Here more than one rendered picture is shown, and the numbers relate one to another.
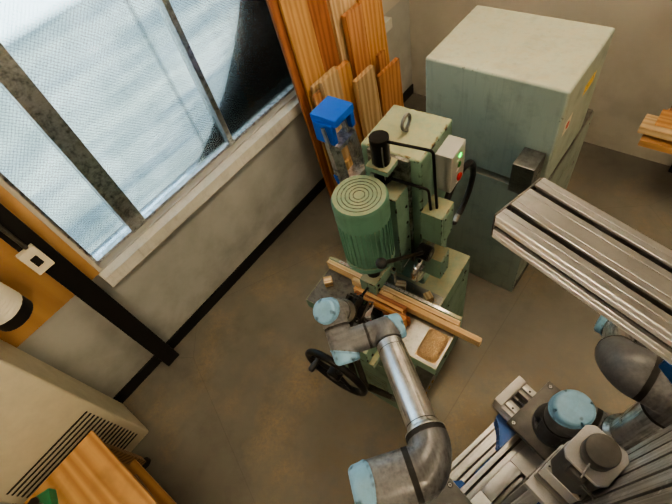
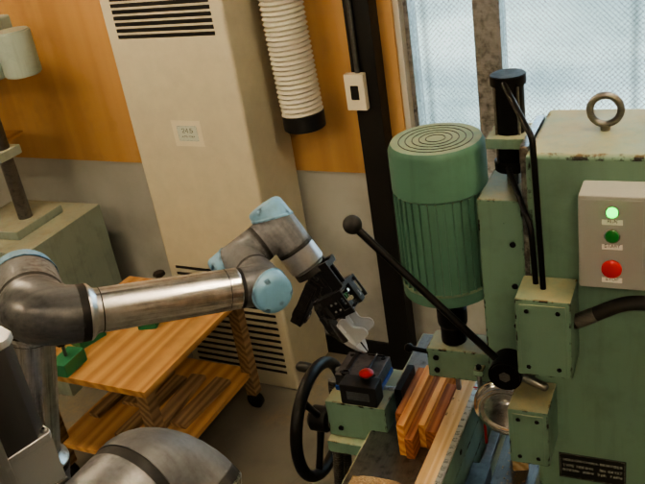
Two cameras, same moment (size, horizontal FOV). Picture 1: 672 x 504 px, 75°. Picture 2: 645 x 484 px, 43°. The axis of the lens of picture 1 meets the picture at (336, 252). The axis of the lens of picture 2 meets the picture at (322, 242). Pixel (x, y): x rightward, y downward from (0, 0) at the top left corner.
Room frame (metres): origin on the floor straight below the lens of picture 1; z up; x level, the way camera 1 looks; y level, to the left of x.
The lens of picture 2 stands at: (0.20, -1.35, 2.02)
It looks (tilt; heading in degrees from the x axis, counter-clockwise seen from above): 26 degrees down; 70
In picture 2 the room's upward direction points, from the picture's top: 10 degrees counter-clockwise
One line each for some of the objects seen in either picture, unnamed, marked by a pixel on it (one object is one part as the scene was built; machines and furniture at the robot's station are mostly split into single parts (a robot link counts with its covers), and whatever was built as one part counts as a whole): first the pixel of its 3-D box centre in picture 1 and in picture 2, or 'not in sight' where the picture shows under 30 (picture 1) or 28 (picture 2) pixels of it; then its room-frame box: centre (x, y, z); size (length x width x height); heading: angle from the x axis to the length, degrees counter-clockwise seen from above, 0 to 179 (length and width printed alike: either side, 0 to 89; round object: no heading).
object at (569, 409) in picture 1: (571, 413); not in sight; (0.26, -0.55, 0.98); 0.13 x 0.12 x 0.14; 38
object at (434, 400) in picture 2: (378, 301); (438, 402); (0.85, -0.10, 0.93); 0.22 x 0.01 x 0.06; 42
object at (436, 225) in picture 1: (437, 221); (547, 327); (0.93, -0.38, 1.22); 0.09 x 0.08 x 0.15; 132
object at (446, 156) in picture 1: (449, 164); (614, 235); (1.01, -0.45, 1.40); 0.10 x 0.06 x 0.16; 132
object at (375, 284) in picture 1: (378, 275); (465, 359); (0.91, -0.13, 1.03); 0.14 x 0.07 x 0.09; 132
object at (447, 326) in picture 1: (412, 309); (439, 449); (0.78, -0.22, 0.92); 0.55 x 0.02 x 0.04; 42
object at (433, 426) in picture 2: (387, 302); (441, 416); (0.84, -0.14, 0.92); 0.16 x 0.02 x 0.04; 42
